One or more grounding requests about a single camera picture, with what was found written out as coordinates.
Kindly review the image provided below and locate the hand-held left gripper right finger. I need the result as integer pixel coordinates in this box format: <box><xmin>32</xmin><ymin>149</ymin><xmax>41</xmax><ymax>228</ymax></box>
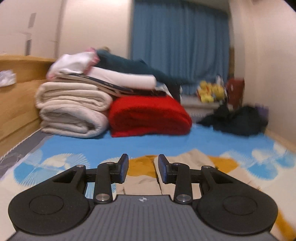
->
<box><xmin>157</xmin><ymin>154</ymin><xmax>234</xmax><ymax>204</ymax></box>

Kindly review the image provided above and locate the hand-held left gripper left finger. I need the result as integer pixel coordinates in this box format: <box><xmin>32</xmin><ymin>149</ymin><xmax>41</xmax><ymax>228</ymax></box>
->
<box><xmin>50</xmin><ymin>153</ymin><xmax>129</xmax><ymax>204</ymax></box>

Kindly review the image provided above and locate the beige and yellow hooded jacket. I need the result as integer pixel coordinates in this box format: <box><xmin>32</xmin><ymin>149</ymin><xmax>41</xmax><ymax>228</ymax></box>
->
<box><xmin>116</xmin><ymin>149</ymin><xmax>294</xmax><ymax>237</ymax></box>

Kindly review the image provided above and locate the black clothes pile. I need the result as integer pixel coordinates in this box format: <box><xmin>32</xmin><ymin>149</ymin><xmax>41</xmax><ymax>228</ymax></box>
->
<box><xmin>196</xmin><ymin>103</ymin><xmax>269</xmax><ymax>137</ymax></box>

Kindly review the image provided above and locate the blue and white printed bedsheet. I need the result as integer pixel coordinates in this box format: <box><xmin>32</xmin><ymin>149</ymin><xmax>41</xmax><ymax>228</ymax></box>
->
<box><xmin>0</xmin><ymin>123</ymin><xmax>296</xmax><ymax>241</ymax></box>

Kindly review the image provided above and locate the red folded quilt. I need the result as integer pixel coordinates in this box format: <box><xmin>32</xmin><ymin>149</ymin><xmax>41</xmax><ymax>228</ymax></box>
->
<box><xmin>108</xmin><ymin>95</ymin><xmax>193</xmax><ymax>138</ymax></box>

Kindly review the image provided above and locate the white fluffy folded blanket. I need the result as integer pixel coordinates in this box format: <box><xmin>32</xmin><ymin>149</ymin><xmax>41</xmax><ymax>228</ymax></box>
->
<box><xmin>39</xmin><ymin>104</ymin><xmax>110</xmax><ymax>139</ymax></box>

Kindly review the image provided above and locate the white window sill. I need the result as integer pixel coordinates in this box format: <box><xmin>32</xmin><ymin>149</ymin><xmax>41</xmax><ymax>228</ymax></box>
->
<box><xmin>181</xmin><ymin>94</ymin><xmax>229</xmax><ymax>116</ymax></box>

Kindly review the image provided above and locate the white folded bedding with pink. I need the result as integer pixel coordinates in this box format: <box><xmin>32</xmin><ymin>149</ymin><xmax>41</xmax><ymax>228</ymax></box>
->
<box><xmin>50</xmin><ymin>73</ymin><xmax>167</xmax><ymax>97</ymax></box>

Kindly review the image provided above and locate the cream folded blanket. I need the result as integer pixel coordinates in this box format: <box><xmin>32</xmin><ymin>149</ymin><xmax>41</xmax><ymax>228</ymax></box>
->
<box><xmin>35</xmin><ymin>82</ymin><xmax>114</xmax><ymax>113</ymax></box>

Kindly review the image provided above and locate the white pillow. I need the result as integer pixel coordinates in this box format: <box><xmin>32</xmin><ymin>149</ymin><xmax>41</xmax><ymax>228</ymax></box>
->
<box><xmin>88</xmin><ymin>67</ymin><xmax>157</xmax><ymax>90</ymax></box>

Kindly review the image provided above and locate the yellow plush toy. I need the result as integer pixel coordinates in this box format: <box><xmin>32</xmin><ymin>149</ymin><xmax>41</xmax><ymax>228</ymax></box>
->
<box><xmin>209</xmin><ymin>85</ymin><xmax>225</xmax><ymax>100</ymax></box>
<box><xmin>198</xmin><ymin>81</ymin><xmax>214</xmax><ymax>103</ymax></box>

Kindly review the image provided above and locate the dark blue shark plush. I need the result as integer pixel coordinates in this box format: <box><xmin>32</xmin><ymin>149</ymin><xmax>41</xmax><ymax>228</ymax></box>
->
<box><xmin>95</xmin><ymin>49</ymin><xmax>182</xmax><ymax>102</ymax></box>

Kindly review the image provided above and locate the dark red cushion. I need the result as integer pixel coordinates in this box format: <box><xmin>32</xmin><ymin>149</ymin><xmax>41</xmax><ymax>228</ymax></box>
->
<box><xmin>226</xmin><ymin>78</ymin><xmax>245</xmax><ymax>112</ymax></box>

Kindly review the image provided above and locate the purple bag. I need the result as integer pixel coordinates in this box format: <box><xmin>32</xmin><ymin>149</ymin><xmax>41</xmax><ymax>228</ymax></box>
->
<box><xmin>257</xmin><ymin>105</ymin><xmax>270</xmax><ymax>121</ymax></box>

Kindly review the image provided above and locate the blue curtain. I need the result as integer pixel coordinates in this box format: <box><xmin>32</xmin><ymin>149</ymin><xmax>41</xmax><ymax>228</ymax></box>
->
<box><xmin>131</xmin><ymin>0</ymin><xmax>232</xmax><ymax>95</ymax></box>

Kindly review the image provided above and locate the white tissue pack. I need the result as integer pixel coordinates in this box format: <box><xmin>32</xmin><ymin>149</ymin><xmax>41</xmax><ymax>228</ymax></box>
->
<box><xmin>0</xmin><ymin>70</ymin><xmax>17</xmax><ymax>87</ymax></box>

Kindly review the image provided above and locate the white wardrobe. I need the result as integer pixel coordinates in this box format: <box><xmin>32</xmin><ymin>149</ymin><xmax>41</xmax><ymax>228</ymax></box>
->
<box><xmin>0</xmin><ymin>0</ymin><xmax>64</xmax><ymax>58</ymax></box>

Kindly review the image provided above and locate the wooden bed frame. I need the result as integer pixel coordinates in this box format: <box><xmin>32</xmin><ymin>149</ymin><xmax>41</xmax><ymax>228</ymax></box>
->
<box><xmin>0</xmin><ymin>54</ymin><xmax>296</xmax><ymax>159</ymax></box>

